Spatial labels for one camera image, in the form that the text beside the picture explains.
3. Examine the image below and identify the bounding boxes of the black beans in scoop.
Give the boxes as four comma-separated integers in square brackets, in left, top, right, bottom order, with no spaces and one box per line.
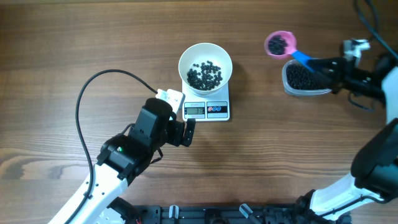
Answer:
[267,35,287,55]

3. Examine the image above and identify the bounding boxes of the black beans in bowl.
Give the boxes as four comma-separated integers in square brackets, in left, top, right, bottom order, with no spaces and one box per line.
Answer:
[186,60,223,91]

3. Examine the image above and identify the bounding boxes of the white ceramic bowl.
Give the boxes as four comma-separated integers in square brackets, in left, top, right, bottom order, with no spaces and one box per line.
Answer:
[178,43,233,95]

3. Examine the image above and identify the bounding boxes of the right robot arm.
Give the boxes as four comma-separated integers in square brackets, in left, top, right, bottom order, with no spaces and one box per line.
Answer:
[291,55,397,223]

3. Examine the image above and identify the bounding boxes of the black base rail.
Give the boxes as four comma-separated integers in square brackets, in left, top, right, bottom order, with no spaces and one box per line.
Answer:
[105,195,352,224]

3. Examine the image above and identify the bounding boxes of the white digital kitchen scale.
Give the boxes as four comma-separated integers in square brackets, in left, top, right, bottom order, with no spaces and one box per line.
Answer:
[182,83,230,122]

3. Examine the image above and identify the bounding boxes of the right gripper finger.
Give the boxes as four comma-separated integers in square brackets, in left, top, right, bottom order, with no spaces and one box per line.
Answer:
[307,57,347,75]
[314,70,344,94]

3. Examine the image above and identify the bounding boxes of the left black cable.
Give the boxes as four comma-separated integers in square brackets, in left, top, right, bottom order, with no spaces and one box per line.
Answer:
[63,68,159,224]

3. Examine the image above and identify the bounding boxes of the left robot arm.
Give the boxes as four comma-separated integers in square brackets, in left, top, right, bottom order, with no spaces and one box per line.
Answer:
[51,98,196,223]

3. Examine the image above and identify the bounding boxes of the clear plastic container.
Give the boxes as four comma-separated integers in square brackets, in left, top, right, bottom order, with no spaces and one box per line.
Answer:
[282,60,331,96]

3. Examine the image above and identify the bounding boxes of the pink scoop blue handle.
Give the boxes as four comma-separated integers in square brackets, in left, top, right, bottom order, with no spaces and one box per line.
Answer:
[264,30,314,72]

